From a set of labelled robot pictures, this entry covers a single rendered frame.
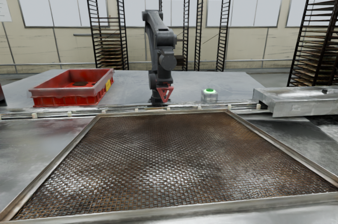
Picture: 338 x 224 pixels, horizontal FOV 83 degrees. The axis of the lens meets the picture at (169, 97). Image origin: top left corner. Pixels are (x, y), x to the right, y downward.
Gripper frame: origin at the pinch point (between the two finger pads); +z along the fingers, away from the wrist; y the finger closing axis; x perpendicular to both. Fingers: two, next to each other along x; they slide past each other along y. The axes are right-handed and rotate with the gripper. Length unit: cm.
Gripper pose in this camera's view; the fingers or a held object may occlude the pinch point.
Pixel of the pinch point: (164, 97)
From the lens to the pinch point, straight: 83.4
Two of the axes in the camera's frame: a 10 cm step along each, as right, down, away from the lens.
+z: -0.1, 9.3, 3.8
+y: -1.0, -3.8, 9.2
